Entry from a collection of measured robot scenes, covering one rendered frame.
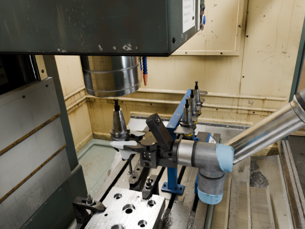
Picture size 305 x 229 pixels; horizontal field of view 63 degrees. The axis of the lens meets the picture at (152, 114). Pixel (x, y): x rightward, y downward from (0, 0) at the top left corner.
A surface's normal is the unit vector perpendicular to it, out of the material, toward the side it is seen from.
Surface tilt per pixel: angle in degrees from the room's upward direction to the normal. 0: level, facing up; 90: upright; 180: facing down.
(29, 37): 90
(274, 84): 90
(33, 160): 90
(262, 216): 8
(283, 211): 17
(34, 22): 90
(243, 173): 24
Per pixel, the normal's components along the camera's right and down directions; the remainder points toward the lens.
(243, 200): -0.02, -0.95
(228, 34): -0.32, 0.42
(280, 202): -0.33, -0.89
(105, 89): -0.06, 0.43
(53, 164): 0.94, 0.08
